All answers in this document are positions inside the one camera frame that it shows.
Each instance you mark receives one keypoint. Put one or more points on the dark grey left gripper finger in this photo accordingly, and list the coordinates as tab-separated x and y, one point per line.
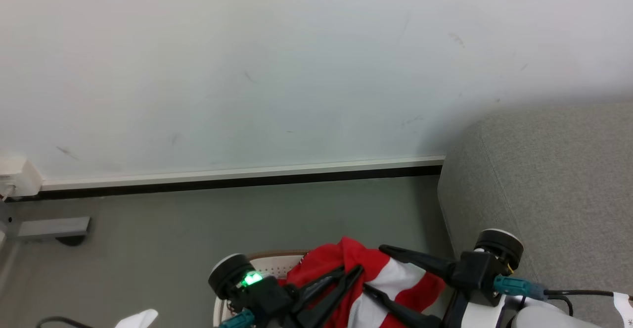
321	279
336	296

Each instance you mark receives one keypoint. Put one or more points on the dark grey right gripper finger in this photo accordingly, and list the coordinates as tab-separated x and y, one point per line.
420	260
400	310

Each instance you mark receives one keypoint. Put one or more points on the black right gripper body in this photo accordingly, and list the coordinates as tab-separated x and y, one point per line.
477	276

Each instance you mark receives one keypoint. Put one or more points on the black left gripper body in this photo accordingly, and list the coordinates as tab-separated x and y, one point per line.
269	296

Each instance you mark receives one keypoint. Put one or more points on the red white striped garment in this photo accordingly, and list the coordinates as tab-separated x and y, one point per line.
346	255

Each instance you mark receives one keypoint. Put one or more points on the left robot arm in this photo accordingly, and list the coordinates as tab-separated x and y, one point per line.
225	276

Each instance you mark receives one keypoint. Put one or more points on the white perforated laundry basket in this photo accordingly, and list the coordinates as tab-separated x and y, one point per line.
277	267

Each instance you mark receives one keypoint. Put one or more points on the white black baseboard strip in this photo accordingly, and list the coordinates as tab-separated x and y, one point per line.
247	177

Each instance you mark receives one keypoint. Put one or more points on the grey fabric sofa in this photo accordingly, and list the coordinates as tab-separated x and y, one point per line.
544	169

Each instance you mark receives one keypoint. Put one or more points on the white cloth piece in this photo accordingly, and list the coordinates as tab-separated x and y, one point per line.
141	319

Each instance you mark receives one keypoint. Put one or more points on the grey metal furniture foot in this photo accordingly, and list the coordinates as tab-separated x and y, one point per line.
49	227

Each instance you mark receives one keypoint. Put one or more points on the white wall socket box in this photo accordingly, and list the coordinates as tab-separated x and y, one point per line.
17	177

